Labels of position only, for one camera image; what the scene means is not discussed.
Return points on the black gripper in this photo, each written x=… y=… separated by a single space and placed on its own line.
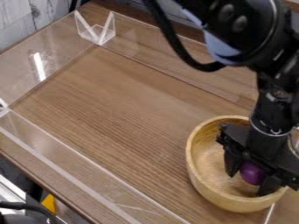
x=272 y=151

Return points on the purple toy eggplant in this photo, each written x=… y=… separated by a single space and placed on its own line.
x=253 y=173

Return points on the light wooden bowl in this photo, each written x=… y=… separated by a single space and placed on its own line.
x=229 y=193

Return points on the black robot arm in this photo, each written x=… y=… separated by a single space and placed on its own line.
x=253 y=33

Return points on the clear acrylic wall panel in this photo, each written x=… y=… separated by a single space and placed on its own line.
x=84 y=184

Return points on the clear acrylic corner bracket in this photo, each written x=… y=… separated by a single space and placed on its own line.
x=98 y=34

